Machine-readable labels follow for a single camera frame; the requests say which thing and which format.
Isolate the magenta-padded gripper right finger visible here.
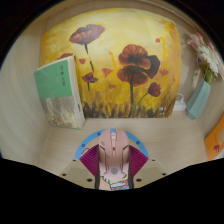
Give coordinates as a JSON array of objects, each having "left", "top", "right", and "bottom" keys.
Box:
[{"left": 128, "top": 143, "right": 169, "bottom": 190}]

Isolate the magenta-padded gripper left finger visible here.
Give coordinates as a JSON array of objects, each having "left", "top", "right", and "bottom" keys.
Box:
[{"left": 59, "top": 143, "right": 101, "bottom": 191}]

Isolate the pink computer mouse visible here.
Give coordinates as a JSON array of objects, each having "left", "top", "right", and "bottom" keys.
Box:
[{"left": 97, "top": 128, "right": 131, "bottom": 183}]

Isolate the round blue-rimmed cartoon mouse pad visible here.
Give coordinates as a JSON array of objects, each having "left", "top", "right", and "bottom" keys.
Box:
[{"left": 74, "top": 128, "right": 150, "bottom": 191}]

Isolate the orange card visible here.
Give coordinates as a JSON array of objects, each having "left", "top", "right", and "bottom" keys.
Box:
[{"left": 204, "top": 114, "right": 224, "bottom": 162}]

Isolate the teal faceted vase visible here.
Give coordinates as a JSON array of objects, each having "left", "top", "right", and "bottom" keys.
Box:
[{"left": 185, "top": 78, "right": 212, "bottom": 120}]

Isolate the green and beige book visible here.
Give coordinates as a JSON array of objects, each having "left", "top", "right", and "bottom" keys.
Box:
[{"left": 33, "top": 54, "right": 86, "bottom": 130}]

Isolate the pink and white flower bouquet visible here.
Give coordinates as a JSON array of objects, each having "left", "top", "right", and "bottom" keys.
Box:
[{"left": 185, "top": 32, "right": 224, "bottom": 84}]

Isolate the yellow poppy flower painting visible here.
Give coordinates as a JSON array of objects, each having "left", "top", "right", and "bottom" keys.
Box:
[{"left": 39, "top": 8, "right": 183, "bottom": 119}]

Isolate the white charger with cable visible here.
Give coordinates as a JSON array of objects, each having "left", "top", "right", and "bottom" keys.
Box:
[{"left": 173, "top": 92, "right": 188, "bottom": 112}]

